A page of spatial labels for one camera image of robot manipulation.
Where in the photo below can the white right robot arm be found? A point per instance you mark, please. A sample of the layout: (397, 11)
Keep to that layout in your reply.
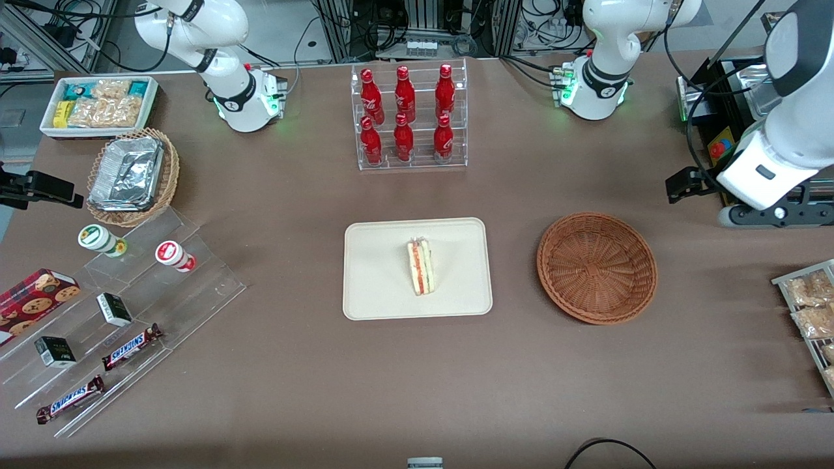
(225, 26)

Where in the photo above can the white power strip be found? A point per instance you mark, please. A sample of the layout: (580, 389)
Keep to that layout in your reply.
(423, 47)

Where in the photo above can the cream rectangular tray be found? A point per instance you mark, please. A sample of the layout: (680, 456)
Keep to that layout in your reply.
(378, 273)

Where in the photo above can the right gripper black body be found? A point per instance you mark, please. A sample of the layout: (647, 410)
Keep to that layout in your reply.
(18, 187)

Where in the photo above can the red emergency stop box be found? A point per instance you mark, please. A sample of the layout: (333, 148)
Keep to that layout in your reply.
(720, 150)

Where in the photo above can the white snack bin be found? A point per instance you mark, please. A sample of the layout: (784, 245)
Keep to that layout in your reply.
(151, 104)

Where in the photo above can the clear acrylic bottle rack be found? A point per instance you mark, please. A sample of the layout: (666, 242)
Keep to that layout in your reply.
(420, 163)

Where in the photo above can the teal snack packet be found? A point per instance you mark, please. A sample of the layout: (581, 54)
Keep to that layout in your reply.
(138, 87)
(77, 91)

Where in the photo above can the clear rice cracker packet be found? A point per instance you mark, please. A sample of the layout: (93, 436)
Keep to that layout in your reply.
(127, 112)
(88, 114)
(829, 353)
(808, 291)
(814, 322)
(830, 378)
(111, 88)

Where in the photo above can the red lid yogurt cup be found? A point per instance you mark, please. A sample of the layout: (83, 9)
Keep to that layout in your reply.
(172, 254)

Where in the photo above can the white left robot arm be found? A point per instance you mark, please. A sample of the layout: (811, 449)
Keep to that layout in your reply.
(612, 39)

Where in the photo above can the clear acrylic stepped shelf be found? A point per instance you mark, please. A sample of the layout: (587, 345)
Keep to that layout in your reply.
(189, 293)

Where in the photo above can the tray of packaged snacks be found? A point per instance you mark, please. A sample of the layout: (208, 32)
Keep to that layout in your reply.
(782, 281)

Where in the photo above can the red cola bottle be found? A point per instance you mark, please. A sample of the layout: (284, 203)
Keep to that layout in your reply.
(404, 94)
(371, 94)
(443, 140)
(445, 91)
(371, 143)
(403, 140)

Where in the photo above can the small black carton box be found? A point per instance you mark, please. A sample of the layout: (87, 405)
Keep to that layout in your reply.
(55, 352)
(115, 310)

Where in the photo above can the silver foil tray stack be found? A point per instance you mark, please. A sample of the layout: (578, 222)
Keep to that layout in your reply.
(127, 172)

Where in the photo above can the round brown wicker basket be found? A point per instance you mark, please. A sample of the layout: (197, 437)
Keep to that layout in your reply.
(596, 267)

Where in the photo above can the triangle sandwich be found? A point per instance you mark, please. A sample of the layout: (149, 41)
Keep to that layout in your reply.
(422, 267)

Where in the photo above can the Snickers chocolate bar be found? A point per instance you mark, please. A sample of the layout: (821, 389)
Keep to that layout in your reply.
(130, 347)
(68, 399)

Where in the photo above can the red chocolate chip cookie box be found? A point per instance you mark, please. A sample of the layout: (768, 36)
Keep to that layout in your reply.
(32, 303)

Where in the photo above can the small light wicker basket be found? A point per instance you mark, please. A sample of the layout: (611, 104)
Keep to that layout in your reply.
(171, 169)

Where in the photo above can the green sunflower lid cup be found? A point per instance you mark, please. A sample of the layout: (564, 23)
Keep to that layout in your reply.
(98, 238)

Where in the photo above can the yellow snack packet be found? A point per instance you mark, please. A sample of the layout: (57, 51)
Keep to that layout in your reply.
(60, 114)

